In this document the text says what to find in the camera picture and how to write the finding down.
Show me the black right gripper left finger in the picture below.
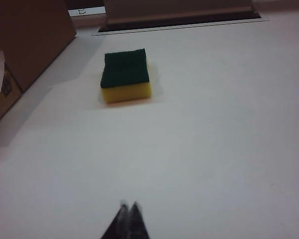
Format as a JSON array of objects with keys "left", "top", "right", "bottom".
[{"left": 100, "top": 199, "right": 130, "bottom": 239}]

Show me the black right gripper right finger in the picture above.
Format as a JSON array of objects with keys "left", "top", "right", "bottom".
[{"left": 129, "top": 199, "right": 150, "bottom": 239}]

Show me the yellow sponge with green pad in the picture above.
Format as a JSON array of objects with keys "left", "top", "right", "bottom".
[{"left": 100, "top": 48, "right": 153, "bottom": 104}]

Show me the tall brown cardboard box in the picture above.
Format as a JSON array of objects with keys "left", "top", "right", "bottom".
[{"left": 0, "top": 0, "right": 78, "bottom": 94}]

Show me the brown desk divider panel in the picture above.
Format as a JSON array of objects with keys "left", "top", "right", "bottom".
[{"left": 103, "top": 0, "right": 255, "bottom": 25}]

